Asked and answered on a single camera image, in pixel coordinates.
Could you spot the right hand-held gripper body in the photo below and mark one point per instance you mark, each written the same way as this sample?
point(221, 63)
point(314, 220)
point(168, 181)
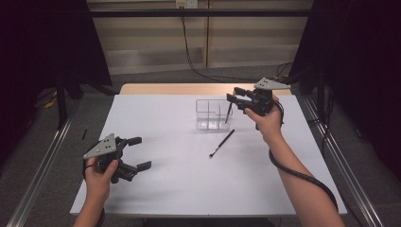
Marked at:
point(263, 101)

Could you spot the black brush with silver ferrule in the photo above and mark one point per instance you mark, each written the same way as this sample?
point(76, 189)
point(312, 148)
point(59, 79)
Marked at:
point(223, 142)

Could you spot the black stand post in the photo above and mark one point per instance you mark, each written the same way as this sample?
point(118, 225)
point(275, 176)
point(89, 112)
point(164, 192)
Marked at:
point(61, 104)
point(320, 94)

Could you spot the black brush with orange ferrule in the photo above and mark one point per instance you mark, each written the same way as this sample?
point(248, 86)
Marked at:
point(228, 114)

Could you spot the clear plastic organizer box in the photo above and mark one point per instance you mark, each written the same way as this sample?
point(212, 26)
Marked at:
point(208, 123)

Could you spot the black curtain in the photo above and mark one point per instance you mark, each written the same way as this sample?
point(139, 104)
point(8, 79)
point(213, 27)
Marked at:
point(362, 63)
point(38, 47)

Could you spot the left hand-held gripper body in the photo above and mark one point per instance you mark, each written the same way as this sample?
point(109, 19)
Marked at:
point(102, 147)

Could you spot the person's right hand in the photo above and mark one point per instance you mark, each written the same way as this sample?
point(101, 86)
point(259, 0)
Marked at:
point(271, 126)

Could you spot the aluminium rail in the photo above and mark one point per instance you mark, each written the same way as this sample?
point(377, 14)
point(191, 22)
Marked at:
point(41, 176)
point(356, 189)

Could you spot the white table board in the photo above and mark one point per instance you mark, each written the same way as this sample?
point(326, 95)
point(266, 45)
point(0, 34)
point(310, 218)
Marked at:
point(189, 189)

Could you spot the person's left hand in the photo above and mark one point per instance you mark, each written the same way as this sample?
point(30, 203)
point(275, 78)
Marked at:
point(97, 186)

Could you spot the white wall socket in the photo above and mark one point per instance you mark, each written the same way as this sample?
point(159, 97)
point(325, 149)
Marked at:
point(186, 3)

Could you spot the wooden table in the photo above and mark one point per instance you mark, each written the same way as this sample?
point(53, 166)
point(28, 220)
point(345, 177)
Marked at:
point(189, 89)

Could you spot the black horizontal bar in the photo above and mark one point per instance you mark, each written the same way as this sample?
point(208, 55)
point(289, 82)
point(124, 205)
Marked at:
point(157, 13)

